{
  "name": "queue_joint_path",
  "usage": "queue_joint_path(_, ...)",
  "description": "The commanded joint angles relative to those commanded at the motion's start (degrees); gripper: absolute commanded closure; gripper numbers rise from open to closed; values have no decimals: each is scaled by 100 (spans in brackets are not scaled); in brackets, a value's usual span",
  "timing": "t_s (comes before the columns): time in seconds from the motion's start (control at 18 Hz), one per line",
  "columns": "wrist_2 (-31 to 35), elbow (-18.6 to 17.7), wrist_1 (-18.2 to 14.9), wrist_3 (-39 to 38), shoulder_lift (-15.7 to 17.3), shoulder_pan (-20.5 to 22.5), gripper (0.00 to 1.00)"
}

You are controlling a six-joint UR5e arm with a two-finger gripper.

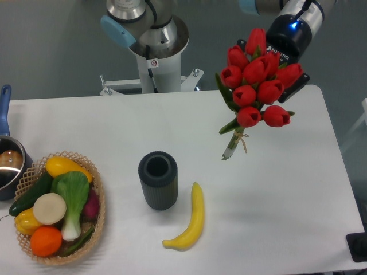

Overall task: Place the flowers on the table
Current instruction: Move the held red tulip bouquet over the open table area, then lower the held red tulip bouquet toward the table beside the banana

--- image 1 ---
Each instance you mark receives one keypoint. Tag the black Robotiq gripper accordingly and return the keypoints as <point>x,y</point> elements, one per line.
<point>291,37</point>

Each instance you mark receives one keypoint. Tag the red tulip bouquet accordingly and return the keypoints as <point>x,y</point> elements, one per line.
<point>251,83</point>

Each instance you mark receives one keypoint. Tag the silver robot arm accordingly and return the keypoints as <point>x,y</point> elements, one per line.
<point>157,38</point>

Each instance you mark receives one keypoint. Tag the dark grey ribbed vase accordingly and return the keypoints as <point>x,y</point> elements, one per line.
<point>158,174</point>

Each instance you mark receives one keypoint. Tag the yellow banana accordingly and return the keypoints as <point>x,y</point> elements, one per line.
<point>190,236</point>

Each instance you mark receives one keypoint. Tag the black device at edge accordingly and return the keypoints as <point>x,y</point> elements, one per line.
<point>357,246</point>

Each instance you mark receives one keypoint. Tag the purple red onion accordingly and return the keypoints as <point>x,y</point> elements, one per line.
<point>92,206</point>

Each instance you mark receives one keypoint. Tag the green bok choy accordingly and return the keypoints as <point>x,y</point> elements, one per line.
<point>73,187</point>

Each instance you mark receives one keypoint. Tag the yellow squash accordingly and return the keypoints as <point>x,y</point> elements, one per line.
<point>58,165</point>

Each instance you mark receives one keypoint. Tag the green bean pod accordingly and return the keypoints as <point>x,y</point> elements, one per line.
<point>80,243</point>

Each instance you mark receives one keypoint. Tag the woven wicker basket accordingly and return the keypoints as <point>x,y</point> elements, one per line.
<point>30,177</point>

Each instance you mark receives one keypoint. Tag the white round radish slice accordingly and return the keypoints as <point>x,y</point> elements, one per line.
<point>49,209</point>

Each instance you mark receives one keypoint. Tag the dark green cucumber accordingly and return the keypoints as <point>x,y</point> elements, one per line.
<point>41,187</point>

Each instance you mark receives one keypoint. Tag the orange fruit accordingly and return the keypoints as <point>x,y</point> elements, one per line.
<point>45,241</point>

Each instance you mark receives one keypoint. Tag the yellow bell pepper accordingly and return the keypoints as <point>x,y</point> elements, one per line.
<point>26,223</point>

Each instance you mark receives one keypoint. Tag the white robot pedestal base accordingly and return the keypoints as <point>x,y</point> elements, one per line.
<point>162,75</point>

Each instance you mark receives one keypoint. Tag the blue handled saucepan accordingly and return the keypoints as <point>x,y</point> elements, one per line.
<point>14,158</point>

